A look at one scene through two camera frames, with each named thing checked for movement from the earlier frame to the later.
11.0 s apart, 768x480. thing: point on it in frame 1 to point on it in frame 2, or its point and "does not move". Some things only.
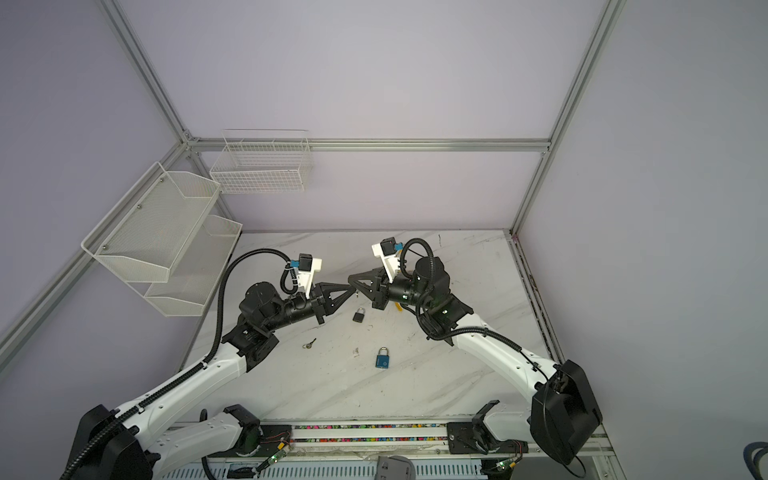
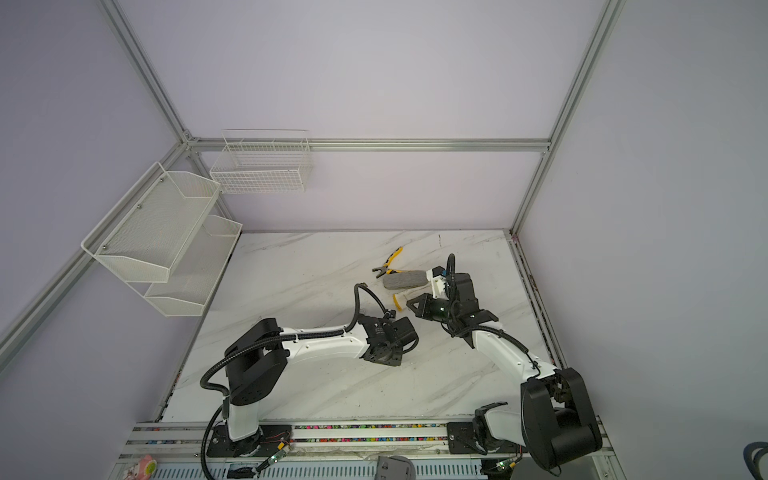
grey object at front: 396,467 does not move
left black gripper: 323,304 to 396,361
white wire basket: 261,161 does not move
